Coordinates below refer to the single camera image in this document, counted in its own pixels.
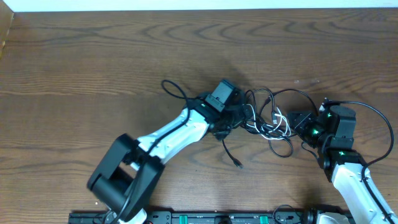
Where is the black usb cable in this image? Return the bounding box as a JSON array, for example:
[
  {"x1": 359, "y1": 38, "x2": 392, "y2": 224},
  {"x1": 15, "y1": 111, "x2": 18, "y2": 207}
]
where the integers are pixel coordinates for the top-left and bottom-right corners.
[{"x1": 221, "y1": 87, "x2": 320, "y2": 170}]

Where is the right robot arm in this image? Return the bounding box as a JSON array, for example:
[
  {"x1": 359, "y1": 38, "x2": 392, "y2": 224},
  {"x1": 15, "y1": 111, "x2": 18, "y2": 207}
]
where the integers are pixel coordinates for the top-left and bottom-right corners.
[{"x1": 287, "y1": 101, "x2": 397, "y2": 223}]

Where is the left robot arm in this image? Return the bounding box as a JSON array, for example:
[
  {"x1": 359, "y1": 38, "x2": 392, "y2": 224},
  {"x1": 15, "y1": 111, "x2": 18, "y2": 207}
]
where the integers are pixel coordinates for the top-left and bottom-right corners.
[{"x1": 86, "y1": 80, "x2": 250, "y2": 223}]

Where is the left camera black cable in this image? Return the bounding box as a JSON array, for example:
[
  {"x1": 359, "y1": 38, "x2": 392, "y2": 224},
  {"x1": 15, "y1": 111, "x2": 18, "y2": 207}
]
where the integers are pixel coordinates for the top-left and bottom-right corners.
[{"x1": 102, "y1": 79, "x2": 206, "y2": 224}]

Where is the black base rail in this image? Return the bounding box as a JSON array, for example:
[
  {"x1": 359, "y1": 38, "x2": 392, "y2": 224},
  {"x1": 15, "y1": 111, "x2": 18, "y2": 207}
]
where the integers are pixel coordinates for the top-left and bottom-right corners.
[{"x1": 68, "y1": 204, "x2": 352, "y2": 224}]

